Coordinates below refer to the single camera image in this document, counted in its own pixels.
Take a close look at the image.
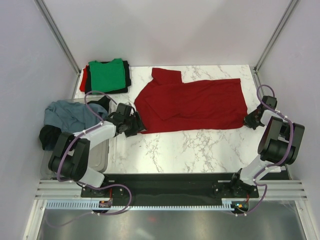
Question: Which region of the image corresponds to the dark red t shirt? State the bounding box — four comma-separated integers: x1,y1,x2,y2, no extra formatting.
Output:
134,68,248,134

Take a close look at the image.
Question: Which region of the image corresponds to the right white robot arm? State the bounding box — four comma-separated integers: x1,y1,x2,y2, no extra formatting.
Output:
229,96,305,198

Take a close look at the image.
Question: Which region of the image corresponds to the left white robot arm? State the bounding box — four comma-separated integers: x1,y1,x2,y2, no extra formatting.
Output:
48,103,146,197

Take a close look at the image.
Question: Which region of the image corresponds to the grey plastic bin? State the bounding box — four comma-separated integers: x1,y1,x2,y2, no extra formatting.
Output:
40,98,109,180

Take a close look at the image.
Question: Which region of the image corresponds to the folded green t shirt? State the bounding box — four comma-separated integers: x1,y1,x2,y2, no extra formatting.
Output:
88,58,126,93

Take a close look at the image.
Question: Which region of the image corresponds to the grey blue t shirt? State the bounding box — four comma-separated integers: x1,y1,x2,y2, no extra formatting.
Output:
43,97,110,133

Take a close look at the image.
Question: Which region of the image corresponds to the folded red t shirt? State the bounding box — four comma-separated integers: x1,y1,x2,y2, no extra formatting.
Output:
79,65,88,93

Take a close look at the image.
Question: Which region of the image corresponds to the black t shirt in bin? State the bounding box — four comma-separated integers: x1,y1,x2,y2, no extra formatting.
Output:
39,96,111,151

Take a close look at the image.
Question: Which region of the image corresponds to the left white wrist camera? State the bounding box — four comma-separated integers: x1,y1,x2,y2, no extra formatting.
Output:
115,103,135,118

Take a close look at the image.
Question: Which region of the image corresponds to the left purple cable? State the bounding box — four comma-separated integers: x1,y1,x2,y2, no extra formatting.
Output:
44,90,133,228

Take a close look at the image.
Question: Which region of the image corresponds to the purple cable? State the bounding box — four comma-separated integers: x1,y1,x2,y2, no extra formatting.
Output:
229,84,297,218
44,90,133,228

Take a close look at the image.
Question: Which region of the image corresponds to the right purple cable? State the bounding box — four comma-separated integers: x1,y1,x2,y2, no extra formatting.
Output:
229,84,297,218

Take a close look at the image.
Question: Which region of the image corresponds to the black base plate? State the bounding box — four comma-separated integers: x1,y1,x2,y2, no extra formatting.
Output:
81,173,259,207

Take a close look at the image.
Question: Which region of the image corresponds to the white slotted cable duct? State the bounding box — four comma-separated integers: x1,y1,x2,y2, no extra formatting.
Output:
45,199,234,211

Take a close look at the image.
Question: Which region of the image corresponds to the aluminium rail front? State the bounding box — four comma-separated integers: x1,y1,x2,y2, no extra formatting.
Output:
35,179,307,200

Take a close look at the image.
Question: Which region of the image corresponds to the right aluminium frame post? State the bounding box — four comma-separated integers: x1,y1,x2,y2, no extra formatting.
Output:
250,0,300,74

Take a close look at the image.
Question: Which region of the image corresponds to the aluminium frame post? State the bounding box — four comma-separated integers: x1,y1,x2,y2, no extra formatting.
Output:
250,0,300,74
34,0,81,76

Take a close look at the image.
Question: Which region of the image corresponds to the left aluminium frame post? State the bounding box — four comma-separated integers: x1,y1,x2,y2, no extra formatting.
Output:
34,0,81,76

